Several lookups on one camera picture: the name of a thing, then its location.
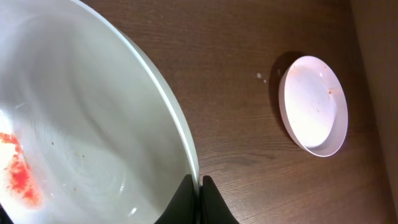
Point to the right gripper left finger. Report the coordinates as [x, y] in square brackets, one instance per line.
[181, 209]

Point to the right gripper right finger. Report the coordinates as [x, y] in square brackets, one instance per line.
[214, 209]

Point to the white plate top pinkish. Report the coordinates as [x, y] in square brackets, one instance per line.
[313, 106]

